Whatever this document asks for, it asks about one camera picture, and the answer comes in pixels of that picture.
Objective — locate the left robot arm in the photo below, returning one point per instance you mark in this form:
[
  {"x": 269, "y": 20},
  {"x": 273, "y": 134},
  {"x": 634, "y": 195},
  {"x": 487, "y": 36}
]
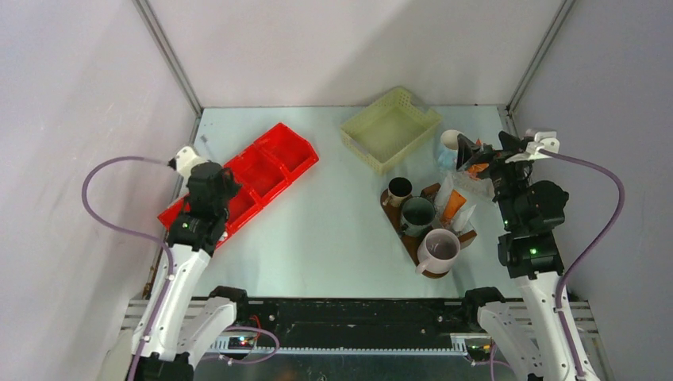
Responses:
[{"x": 163, "y": 347}]

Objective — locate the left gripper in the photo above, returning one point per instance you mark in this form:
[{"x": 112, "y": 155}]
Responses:
[{"x": 232, "y": 186}]

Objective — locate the orange toothpaste tube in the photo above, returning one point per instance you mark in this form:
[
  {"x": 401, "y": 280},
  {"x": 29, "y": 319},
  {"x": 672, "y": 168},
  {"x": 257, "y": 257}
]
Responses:
[
  {"x": 476, "y": 166},
  {"x": 455, "y": 202}
]

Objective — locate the light blue mug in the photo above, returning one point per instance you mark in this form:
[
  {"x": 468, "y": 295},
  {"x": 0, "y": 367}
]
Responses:
[{"x": 447, "y": 150}]

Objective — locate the pink capped tube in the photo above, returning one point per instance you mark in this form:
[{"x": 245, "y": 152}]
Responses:
[{"x": 460, "y": 220}]

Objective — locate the white toothbrush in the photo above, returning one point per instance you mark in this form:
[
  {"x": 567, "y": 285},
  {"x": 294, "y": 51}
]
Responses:
[{"x": 207, "y": 148}]

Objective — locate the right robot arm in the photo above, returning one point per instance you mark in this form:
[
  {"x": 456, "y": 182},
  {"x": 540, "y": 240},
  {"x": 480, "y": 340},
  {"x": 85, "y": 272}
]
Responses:
[{"x": 530, "y": 211}]

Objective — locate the red divided organizer bin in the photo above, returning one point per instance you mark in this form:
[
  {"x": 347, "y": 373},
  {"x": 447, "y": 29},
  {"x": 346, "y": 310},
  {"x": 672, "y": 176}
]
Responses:
[{"x": 264, "y": 169}]

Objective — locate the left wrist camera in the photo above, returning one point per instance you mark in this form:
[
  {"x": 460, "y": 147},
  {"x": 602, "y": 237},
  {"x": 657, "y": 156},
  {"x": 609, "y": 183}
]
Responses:
[{"x": 185, "y": 160}]

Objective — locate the dark green mug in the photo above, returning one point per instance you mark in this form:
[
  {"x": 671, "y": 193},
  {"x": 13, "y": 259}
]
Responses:
[{"x": 416, "y": 216}]

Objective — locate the pink white mug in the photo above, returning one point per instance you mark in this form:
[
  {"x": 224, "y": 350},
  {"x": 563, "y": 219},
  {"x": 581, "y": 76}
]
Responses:
[{"x": 438, "y": 252}]

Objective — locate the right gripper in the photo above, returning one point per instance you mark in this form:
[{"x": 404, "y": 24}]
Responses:
[{"x": 468, "y": 152}]

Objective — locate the clear textured acrylic tray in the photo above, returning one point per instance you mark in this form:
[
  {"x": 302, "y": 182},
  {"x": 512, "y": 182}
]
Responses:
[{"x": 482, "y": 188}]

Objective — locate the cream plastic basket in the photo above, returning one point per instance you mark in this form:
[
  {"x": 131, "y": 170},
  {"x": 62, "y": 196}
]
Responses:
[{"x": 384, "y": 133}]

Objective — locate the brown mug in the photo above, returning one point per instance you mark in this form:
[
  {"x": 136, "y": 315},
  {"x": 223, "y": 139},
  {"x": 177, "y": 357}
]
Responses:
[{"x": 398, "y": 189}]

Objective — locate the dark blue capped tube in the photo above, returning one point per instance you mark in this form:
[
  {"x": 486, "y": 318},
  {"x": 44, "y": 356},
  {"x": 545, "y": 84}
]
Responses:
[{"x": 443, "y": 194}]

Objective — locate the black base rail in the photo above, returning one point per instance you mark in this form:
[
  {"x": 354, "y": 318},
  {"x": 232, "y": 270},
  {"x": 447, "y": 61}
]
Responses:
[{"x": 367, "y": 324}]

